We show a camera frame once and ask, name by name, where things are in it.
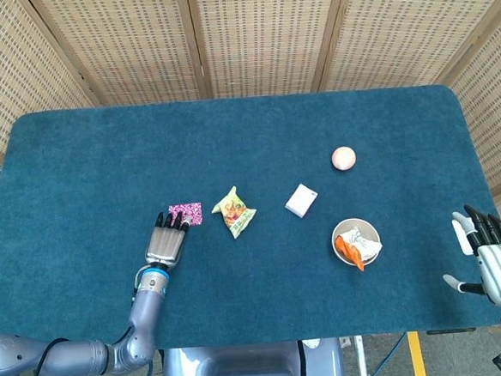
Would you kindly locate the green yellow snack bag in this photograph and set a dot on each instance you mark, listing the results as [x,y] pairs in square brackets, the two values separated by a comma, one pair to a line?
[234,212]

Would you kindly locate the grey robot torso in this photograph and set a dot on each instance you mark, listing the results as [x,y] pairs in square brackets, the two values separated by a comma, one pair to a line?
[246,369]

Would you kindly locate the orange crumpled wrapper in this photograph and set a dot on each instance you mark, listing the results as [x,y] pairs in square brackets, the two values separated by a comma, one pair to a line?
[349,252]

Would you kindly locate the blue carpet table cover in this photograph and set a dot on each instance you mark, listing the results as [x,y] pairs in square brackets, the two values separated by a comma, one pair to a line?
[247,145]

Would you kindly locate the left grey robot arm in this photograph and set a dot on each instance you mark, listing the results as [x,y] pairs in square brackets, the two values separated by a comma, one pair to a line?
[147,307]

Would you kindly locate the woven bamboo screen panel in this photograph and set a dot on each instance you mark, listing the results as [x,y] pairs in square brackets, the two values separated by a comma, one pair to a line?
[128,41]
[265,32]
[402,26]
[9,63]
[499,114]

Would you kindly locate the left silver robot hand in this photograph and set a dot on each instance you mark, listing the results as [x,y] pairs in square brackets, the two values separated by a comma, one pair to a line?
[166,243]

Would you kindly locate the white napkin stack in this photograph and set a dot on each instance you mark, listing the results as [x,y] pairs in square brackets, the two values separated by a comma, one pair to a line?
[301,201]

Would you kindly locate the beige round onion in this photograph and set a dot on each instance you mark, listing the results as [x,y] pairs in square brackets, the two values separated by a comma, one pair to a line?
[343,158]

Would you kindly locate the beige bowl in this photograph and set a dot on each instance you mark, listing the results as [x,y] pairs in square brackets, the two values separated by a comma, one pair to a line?
[367,228]

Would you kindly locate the orange snack packet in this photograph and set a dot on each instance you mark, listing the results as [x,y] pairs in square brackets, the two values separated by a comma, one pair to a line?
[364,244]

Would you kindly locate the white table leg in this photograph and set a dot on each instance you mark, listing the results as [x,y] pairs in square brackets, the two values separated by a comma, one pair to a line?
[361,361]

